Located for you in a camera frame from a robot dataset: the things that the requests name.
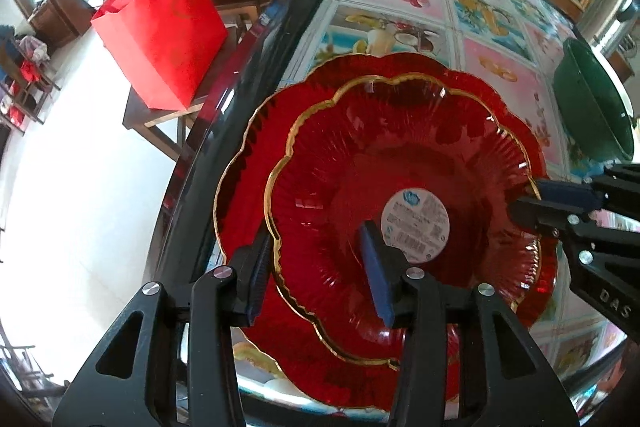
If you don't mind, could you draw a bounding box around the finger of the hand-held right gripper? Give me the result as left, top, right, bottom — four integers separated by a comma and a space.
537, 163, 640, 212
509, 198, 640, 260

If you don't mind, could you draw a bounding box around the green bowl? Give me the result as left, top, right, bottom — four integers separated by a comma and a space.
552, 37, 639, 165

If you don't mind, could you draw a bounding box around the red gift bag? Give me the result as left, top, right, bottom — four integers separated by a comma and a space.
91, 0, 230, 111

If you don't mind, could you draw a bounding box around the large red glass plate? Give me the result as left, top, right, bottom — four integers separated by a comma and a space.
213, 52, 560, 412

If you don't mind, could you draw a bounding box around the stainless steel pot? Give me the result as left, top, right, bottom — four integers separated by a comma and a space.
575, 0, 640, 54

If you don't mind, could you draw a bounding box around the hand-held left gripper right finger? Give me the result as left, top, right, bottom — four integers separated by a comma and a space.
357, 221, 581, 427

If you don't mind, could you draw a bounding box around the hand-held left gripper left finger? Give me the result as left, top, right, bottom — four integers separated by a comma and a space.
52, 223, 276, 427

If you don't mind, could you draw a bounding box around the small red glass plate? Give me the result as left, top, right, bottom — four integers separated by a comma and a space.
264, 76, 543, 370

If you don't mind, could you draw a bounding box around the wooden stool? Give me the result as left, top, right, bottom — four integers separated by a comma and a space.
122, 14, 251, 164

